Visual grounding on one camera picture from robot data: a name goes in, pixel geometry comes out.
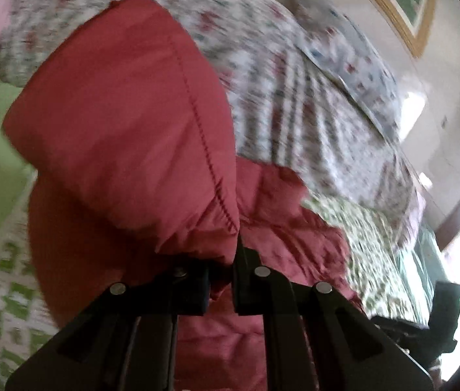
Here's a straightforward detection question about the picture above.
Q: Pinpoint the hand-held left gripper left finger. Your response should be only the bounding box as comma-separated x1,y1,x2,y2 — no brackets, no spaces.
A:
5,261,211,391

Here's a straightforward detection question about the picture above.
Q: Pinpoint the floral printed blanket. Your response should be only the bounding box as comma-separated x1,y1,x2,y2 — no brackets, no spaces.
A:
0,0,423,249

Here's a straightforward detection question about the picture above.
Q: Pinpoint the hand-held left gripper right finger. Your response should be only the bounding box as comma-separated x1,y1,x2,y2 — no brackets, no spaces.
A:
233,246,435,391

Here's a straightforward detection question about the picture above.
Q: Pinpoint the red padded jacket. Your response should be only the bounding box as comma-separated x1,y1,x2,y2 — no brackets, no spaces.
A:
2,0,366,391

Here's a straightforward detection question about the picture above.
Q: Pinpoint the floral printed pillow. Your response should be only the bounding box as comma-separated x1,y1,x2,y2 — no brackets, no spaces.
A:
287,0,406,144

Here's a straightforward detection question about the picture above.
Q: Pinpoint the wooden framed picture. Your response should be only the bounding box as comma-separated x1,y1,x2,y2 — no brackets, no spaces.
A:
341,0,441,58

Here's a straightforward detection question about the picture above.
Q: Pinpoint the green checkered bed sheet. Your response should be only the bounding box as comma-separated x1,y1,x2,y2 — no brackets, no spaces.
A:
0,193,432,391

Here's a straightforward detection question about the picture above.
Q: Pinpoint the light teal cloth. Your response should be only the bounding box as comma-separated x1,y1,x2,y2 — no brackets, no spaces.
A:
398,228,447,298

